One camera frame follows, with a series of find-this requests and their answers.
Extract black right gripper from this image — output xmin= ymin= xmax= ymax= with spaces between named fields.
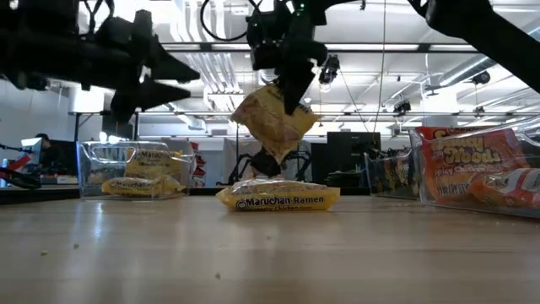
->
xmin=246 ymin=0 xmax=329 ymax=116

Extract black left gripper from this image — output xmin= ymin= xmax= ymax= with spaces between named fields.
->
xmin=82 ymin=10 xmax=202 ymax=124

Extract black Maruchan noodle pack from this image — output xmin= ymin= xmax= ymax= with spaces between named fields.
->
xmin=370 ymin=154 xmax=419 ymax=193

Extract red Maruchan noodle pack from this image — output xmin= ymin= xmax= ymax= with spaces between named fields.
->
xmin=415 ymin=125 xmax=531 ymax=207
xmin=467 ymin=167 xmax=540 ymax=211

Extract black background gantry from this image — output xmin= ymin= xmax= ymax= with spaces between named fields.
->
xmin=67 ymin=108 xmax=540 ymax=143

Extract black background screen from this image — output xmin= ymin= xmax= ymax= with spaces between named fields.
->
xmin=324 ymin=131 xmax=382 ymax=187

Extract black background robot arms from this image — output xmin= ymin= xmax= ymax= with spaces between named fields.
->
xmin=217 ymin=145 xmax=313 ymax=187

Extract clear plastic bin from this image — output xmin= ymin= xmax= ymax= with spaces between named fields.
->
xmin=363 ymin=145 xmax=419 ymax=199
xmin=75 ymin=140 xmax=196 ymax=201
xmin=408 ymin=117 xmax=540 ymax=220

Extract person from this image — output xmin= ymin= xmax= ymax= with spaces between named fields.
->
xmin=33 ymin=133 xmax=64 ymax=170

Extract bright computer monitor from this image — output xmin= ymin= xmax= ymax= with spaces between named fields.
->
xmin=19 ymin=137 xmax=43 ymax=160

